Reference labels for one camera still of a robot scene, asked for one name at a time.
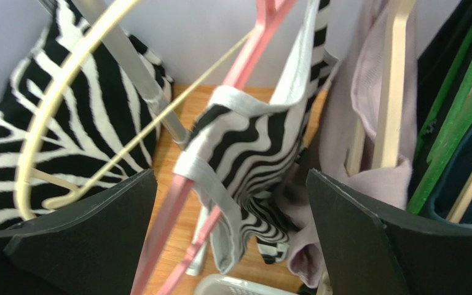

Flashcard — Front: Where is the pink plastic hanger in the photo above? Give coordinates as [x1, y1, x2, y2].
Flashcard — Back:
[131, 1, 295, 294]

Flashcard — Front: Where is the cream white hanger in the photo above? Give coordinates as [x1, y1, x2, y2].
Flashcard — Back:
[13, 1, 238, 221]

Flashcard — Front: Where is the white metal clothes rack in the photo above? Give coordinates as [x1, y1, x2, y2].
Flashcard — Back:
[73, 0, 189, 149]

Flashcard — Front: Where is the beige hanger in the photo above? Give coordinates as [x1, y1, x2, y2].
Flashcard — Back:
[345, 1, 415, 176]

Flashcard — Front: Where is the zebra striped pillow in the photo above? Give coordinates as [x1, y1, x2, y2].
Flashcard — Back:
[0, 1, 154, 230]

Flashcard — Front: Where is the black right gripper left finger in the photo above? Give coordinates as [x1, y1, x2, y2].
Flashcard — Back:
[0, 170, 157, 294]

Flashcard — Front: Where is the green hanger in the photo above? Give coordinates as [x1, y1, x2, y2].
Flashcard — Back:
[407, 23, 472, 214]

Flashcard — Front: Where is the white plastic laundry basket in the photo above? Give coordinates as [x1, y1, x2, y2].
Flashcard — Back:
[194, 274, 296, 295]

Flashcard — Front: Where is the pink lilac tank top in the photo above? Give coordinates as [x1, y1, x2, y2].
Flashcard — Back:
[273, 1, 417, 288]

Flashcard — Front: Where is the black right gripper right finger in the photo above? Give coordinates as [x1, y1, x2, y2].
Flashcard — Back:
[306, 170, 472, 294]

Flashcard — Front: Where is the black white striped tank top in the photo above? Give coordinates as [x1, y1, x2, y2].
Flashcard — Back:
[174, 1, 336, 274]

